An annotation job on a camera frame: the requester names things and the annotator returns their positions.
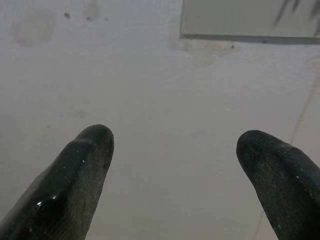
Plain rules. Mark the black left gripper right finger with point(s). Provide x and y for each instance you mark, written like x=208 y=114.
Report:
x=285 y=185

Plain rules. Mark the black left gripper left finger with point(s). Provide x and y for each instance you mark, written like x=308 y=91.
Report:
x=62 y=187

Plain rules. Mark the grey metal wall board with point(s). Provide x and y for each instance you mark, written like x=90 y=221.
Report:
x=237 y=17

